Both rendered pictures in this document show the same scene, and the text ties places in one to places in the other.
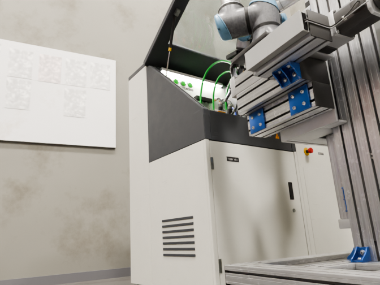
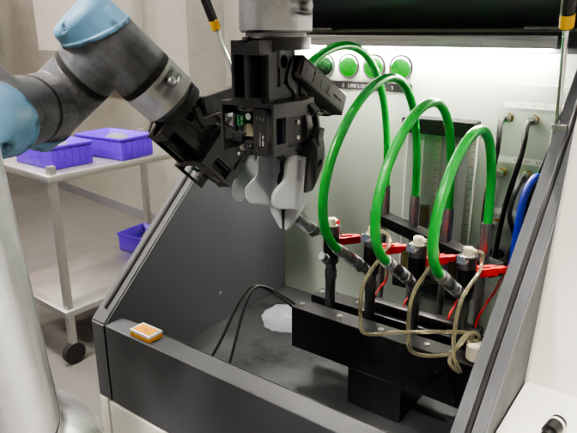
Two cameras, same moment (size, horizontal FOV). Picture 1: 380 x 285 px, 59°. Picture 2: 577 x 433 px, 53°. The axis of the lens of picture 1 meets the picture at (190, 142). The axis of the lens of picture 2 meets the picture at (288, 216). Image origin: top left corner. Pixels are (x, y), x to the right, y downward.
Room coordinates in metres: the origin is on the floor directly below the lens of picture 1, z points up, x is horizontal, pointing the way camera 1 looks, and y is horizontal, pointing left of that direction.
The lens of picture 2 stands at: (1.63, -1.08, 1.45)
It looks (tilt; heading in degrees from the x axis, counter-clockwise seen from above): 18 degrees down; 72
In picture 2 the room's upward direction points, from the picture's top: straight up
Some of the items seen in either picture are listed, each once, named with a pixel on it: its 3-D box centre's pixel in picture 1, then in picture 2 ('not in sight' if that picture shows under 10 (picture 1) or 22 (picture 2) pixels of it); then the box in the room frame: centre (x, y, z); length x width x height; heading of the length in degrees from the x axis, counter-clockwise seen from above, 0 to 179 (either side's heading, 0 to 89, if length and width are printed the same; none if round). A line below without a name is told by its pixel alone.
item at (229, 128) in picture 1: (251, 133); (245, 423); (1.80, -0.35, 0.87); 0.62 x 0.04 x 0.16; 126
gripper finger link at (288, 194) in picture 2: not in sight; (286, 195); (1.82, -0.50, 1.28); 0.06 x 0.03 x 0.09; 36
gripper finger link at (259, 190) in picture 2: not in sight; (264, 191); (1.80, -0.48, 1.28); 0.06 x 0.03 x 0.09; 36
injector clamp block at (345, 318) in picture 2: not in sight; (387, 360); (2.06, -0.30, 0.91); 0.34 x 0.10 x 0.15; 126
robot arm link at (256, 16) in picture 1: (263, 16); not in sight; (1.22, -0.34, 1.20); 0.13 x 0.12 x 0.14; 72
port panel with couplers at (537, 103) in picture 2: (221, 112); (524, 173); (2.35, -0.25, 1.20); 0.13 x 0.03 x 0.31; 126
